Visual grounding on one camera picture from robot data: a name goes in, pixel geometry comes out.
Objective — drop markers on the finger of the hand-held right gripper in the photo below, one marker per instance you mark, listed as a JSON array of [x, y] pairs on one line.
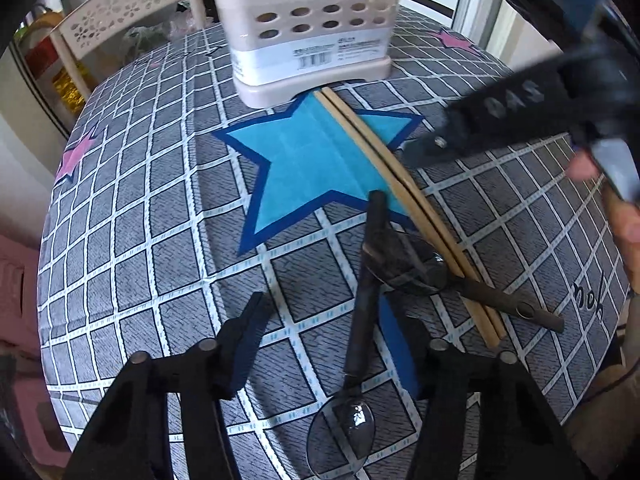
[[430, 146], [575, 5]]

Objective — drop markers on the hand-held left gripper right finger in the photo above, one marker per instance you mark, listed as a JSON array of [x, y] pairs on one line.
[[397, 350]]

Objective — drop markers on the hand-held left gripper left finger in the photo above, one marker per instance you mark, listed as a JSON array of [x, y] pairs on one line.
[[240, 345]]

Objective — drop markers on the wooden chopstick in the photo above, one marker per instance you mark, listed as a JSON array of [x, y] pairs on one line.
[[366, 135], [351, 135]]

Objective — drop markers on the person's right hand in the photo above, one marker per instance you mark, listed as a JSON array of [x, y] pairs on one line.
[[627, 225]]

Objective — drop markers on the grey checked star tablecloth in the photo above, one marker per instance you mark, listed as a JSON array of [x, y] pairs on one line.
[[150, 240]]

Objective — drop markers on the gold foil bag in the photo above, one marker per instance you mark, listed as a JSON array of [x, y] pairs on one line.
[[70, 92]]

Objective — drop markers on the white plastic cart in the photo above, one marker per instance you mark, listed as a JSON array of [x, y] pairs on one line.
[[115, 15]]

